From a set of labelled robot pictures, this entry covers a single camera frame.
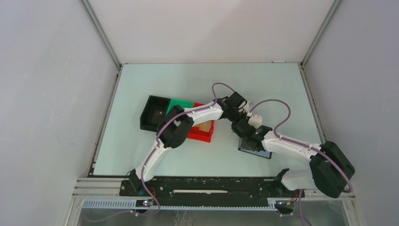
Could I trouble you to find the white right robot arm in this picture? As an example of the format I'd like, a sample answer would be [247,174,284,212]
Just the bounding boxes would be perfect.
[231,119,356,198]

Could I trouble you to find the red plastic bin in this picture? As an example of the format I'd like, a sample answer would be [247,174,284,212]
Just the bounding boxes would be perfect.
[187,121,215,143]

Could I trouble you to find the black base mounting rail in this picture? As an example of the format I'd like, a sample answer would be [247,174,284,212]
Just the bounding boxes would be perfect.
[73,175,354,212]

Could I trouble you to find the orange cards in red bin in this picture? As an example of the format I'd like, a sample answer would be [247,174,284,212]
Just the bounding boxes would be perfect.
[198,121,212,133]

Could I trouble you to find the black leather card holder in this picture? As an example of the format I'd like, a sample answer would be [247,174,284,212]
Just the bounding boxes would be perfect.
[238,138,272,159]

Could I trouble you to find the black plastic bin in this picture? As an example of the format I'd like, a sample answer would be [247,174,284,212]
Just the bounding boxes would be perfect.
[140,95,171,132]

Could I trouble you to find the green plastic bin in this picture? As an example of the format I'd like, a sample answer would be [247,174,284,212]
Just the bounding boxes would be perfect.
[165,98,194,116]

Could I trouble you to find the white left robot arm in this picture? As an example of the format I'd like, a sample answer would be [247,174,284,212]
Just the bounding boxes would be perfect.
[128,91,248,196]

